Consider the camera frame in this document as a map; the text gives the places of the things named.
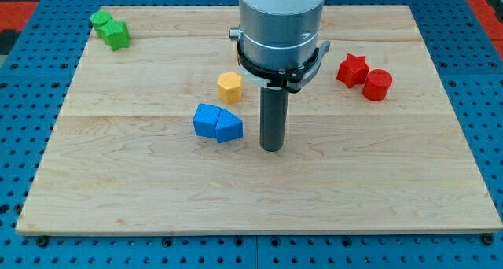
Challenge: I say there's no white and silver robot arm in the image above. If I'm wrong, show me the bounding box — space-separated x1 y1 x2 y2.
229 0 330 93

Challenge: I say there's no blue triangle block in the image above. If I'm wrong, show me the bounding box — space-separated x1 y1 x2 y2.
215 109 244 143

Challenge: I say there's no blue cube block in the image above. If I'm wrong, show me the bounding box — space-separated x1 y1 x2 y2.
193 103 222 138

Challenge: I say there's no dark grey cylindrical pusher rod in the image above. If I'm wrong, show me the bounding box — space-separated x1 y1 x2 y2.
259 88 288 152

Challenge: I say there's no yellow hexagon block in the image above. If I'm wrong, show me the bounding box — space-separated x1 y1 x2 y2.
217 72 243 104

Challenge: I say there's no light wooden board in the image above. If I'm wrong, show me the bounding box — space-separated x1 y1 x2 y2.
17 6 502 236

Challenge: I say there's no red star block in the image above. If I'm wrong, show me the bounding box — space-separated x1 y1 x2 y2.
336 53 369 88

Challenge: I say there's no red cylinder block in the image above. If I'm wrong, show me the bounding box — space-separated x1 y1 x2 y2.
362 69 393 101

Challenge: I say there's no green star block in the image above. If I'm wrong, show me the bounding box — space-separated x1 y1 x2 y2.
101 20 130 51

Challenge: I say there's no green cylinder block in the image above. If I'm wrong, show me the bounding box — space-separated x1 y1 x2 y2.
90 10 112 39

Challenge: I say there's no black clamp ring with lever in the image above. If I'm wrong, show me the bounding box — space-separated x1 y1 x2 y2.
236 40 332 94

